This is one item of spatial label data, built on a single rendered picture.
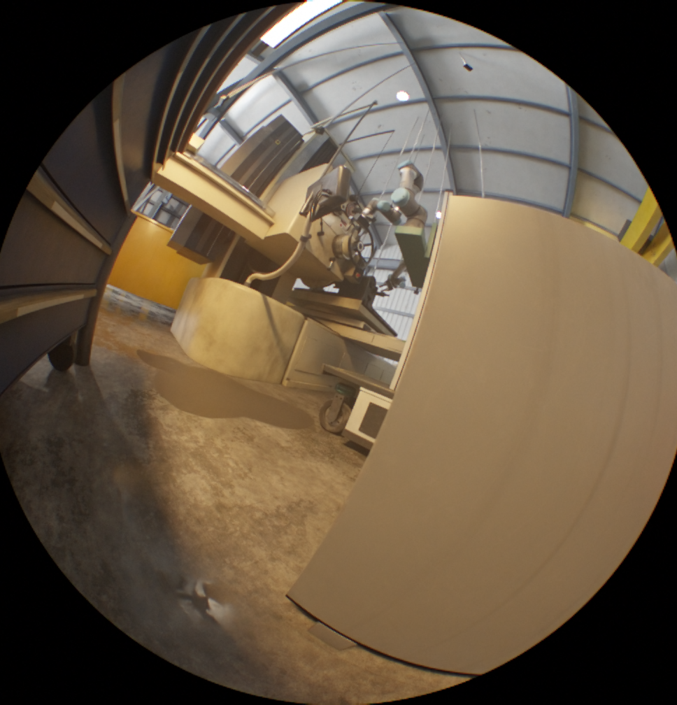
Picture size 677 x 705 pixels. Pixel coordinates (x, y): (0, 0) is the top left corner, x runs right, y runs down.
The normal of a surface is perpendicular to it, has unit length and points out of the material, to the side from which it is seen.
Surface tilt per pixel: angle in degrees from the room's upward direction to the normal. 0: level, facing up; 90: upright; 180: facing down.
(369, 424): 90
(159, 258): 90
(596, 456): 90
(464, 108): 169
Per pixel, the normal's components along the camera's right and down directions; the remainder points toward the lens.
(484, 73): -0.45, 0.87
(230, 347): 0.48, 0.16
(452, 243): -0.51, -0.22
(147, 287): 0.78, 0.28
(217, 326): 0.14, 0.03
